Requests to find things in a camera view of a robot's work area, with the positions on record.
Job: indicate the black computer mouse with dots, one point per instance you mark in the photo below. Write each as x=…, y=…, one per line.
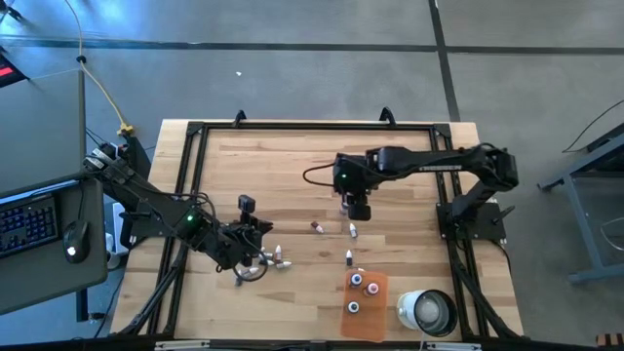
x=75, y=239

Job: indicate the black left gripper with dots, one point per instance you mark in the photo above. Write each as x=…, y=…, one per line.
x=239, y=244

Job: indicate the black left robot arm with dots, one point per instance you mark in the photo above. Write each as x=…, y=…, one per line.
x=146, y=205

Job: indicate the black frame clamp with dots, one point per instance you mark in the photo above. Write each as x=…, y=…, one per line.
x=239, y=118
x=387, y=117

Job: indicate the small red food coloring bottle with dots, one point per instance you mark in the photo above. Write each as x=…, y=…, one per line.
x=278, y=253

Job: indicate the black backlit keyboard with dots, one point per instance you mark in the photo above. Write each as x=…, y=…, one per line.
x=29, y=224

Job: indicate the black desk leg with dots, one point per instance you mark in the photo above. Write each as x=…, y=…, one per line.
x=141, y=161

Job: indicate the black aluminium table frame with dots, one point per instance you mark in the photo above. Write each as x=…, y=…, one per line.
x=317, y=126

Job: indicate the orange translucent plastic bin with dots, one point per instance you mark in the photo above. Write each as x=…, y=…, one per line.
x=368, y=326

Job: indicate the large red food coloring bottle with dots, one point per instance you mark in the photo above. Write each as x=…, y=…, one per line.
x=372, y=288

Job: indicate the large blue food coloring bottle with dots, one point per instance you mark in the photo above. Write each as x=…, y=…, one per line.
x=356, y=279

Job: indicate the black device with red light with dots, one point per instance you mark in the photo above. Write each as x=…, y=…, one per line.
x=7, y=70

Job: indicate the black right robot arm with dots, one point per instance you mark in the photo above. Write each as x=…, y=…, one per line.
x=439, y=163

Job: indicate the white cylindrical cup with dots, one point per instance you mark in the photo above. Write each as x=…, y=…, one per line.
x=414, y=312

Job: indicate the striped black orange block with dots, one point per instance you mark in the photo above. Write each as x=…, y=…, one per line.
x=609, y=339

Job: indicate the dark grey desk surface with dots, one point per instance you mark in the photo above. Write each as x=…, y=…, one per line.
x=49, y=287

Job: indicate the light grey desk surface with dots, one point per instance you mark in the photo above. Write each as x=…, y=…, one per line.
x=39, y=131

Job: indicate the grey metal bracket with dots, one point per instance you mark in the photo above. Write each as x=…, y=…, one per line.
x=453, y=347
x=180, y=346

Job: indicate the grey metal stand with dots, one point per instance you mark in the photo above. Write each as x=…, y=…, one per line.
x=580, y=229

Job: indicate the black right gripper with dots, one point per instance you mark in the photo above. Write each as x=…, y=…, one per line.
x=360, y=212

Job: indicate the small maroon food coloring bottle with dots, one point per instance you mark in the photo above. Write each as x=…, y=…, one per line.
x=317, y=227

